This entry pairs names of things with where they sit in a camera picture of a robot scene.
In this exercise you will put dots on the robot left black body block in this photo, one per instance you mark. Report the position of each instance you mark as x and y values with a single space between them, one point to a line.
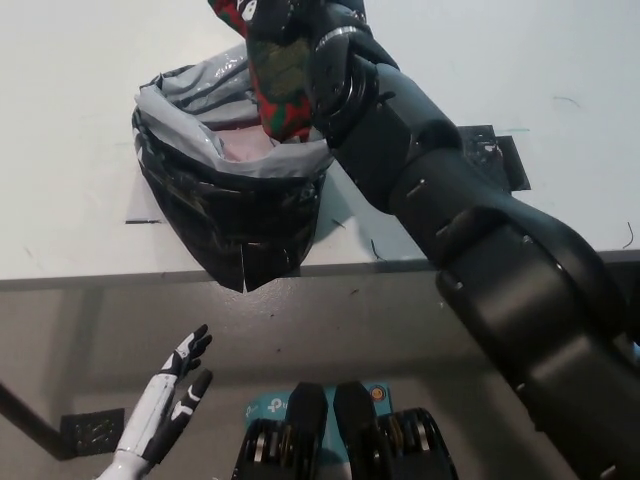
305 425

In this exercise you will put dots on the teal router box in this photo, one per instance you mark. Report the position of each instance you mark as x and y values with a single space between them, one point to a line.
265 411

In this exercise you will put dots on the black plastic bag grey lining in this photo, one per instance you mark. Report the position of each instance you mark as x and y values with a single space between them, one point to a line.
235 225

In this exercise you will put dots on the black tape patch on table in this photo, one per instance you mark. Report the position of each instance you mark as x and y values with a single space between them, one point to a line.
500 150

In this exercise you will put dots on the black table leg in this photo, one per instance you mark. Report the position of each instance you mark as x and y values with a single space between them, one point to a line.
30 425

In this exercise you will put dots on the red green patterned cloth bundle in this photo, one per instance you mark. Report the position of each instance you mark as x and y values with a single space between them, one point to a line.
280 85

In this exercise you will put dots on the pale grey tape patch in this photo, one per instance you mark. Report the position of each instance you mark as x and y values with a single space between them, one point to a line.
145 210

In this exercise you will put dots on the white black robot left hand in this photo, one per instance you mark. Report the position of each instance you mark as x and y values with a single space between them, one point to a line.
165 400

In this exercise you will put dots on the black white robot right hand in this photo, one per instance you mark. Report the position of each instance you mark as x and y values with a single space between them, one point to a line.
340 15

